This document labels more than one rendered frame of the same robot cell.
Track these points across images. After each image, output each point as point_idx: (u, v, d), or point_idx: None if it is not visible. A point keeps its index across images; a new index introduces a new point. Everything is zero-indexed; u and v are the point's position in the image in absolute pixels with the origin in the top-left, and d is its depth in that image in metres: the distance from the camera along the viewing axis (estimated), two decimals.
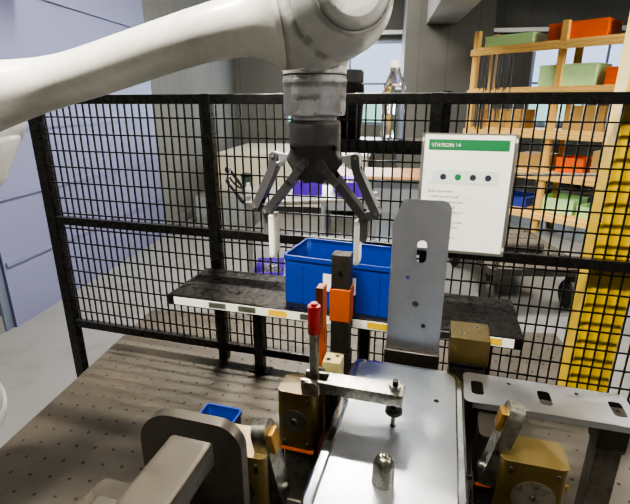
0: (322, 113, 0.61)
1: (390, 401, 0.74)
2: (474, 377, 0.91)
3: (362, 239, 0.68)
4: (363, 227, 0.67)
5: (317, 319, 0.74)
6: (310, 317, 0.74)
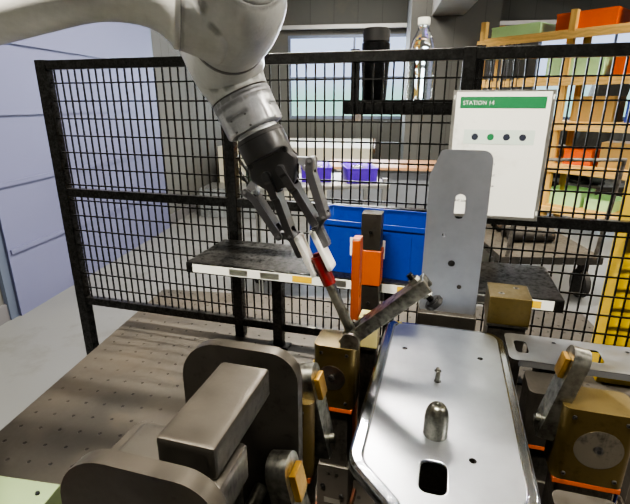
0: (257, 122, 0.64)
1: (418, 294, 0.67)
2: (516, 337, 0.86)
3: (324, 245, 0.70)
4: (320, 234, 0.70)
5: (325, 267, 0.71)
6: (318, 268, 0.71)
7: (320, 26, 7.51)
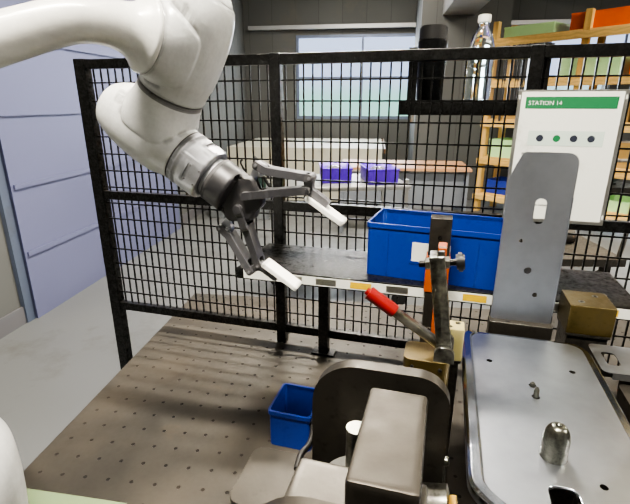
0: (203, 166, 0.68)
1: (439, 269, 0.65)
2: (602, 348, 0.82)
3: (324, 204, 0.68)
4: (315, 196, 0.68)
5: (382, 298, 0.70)
6: (375, 303, 0.70)
7: (328, 26, 7.47)
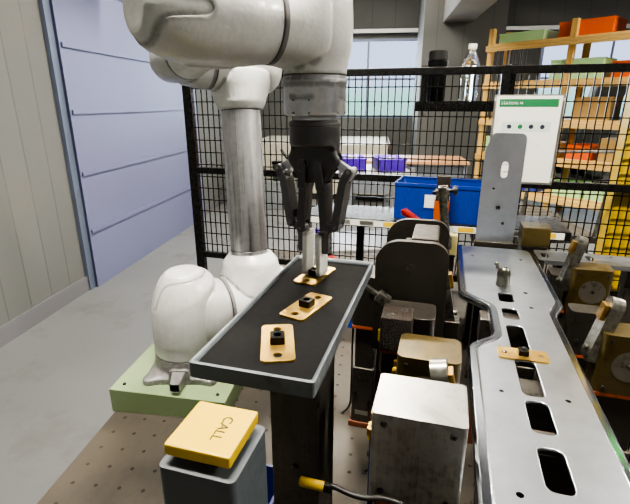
0: (316, 113, 0.61)
1: (443, 194, 1.19)
2: (541, 251, 1.36)
3: (324, 251, 0.70)
4: (324, 240, 0.69)
5: (411, 213, 1.24)
6: (407, 216, 1.24)
7: None
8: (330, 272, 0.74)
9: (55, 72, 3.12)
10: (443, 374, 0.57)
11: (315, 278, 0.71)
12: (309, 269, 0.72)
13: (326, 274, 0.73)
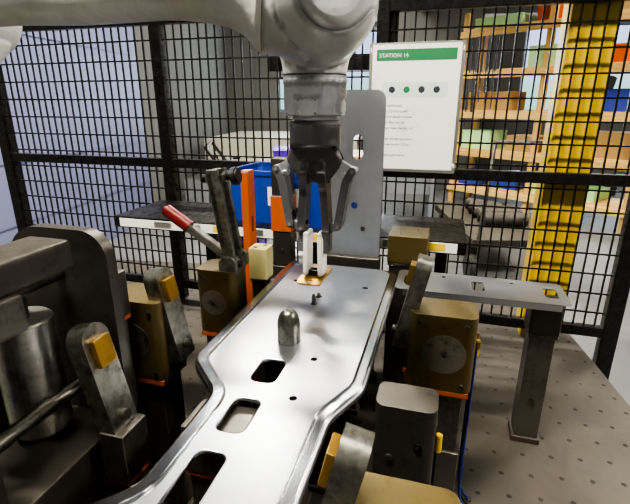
0: (322, 113, 0.61)
1: (213, 182, 0.71)
2: None
3: (326, 251, 0.70)
4: (326, 239, 0.70)
5: (175, 214, 0.76)
6: (170, 219, 0.76)
7: None
8: (329, 271, 0.74)
9: None
10: None
11: (317, 278, 0.71)
12: (310, 270, 0.72)
13: (326, 273, 0.73)
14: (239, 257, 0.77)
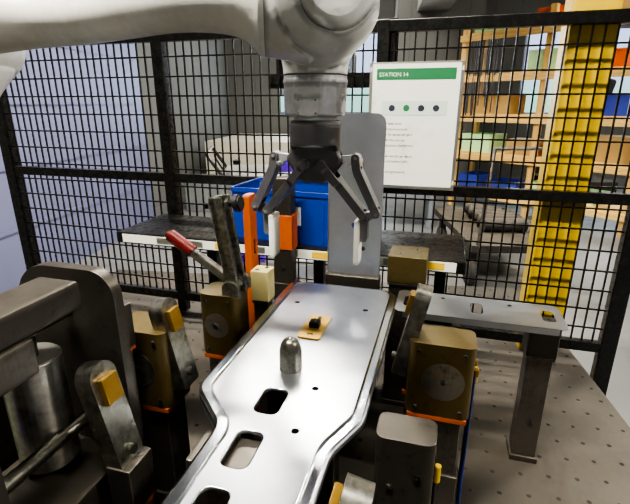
0: (322, 113, 0.61)
1: (216, 209, 0.72)
2: (409, 293, 0.89)
3: (362, 239, 0.68)
4: (363, 227, 0.67)
5: (179, 239, 0.77)
6: (173, 243, 0.77)
7: None
8: (328, 322, 0.77)
9: None
10: None
11: (317, 331, 0.74)
12: (310, 322, 0.75)
13: (325, 325, 0.76)
14: (241, 281, 0.78)
